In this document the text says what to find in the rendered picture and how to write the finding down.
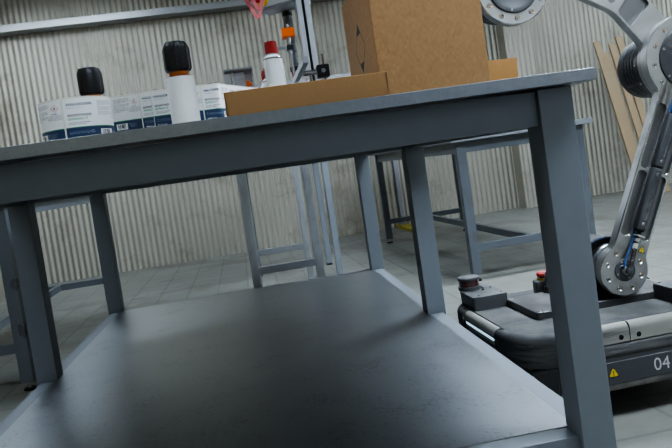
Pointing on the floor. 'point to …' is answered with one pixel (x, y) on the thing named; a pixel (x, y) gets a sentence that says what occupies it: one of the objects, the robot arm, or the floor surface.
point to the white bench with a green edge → (21, 293)
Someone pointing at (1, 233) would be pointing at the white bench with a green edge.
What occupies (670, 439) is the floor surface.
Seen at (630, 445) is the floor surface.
